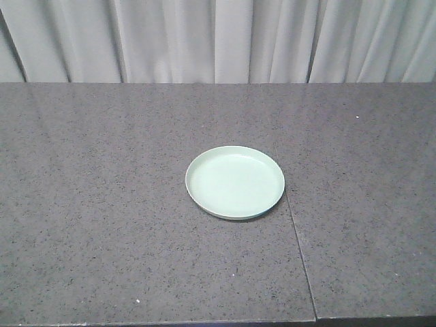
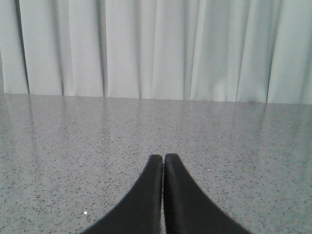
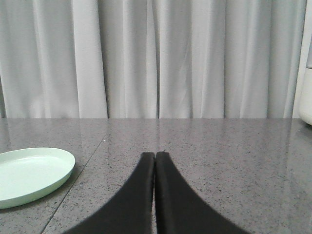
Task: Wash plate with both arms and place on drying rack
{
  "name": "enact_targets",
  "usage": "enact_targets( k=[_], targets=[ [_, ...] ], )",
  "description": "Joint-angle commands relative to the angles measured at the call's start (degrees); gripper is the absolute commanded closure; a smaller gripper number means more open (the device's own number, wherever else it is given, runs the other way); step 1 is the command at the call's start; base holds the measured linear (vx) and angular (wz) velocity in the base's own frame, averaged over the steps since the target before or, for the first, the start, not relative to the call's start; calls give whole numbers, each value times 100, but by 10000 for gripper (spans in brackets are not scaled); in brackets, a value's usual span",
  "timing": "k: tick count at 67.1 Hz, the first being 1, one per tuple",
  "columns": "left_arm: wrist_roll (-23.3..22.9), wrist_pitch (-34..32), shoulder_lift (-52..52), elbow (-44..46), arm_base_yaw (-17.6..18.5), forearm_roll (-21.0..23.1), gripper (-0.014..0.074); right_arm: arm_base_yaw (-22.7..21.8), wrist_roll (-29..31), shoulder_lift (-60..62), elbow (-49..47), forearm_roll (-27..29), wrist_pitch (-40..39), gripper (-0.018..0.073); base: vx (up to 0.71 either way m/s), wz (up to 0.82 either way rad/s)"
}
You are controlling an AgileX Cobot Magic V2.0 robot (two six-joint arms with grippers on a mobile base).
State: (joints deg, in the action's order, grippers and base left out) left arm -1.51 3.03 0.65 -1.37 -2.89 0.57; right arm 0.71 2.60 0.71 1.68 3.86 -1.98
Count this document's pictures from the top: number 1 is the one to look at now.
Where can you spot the white pleated curtain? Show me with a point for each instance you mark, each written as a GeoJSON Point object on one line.
{"type": "Point", "coordinates": [218, 42]}

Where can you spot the pale green round plate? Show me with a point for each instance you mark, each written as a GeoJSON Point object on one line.
{"type": "Point", "coordinates": [234, 182]}

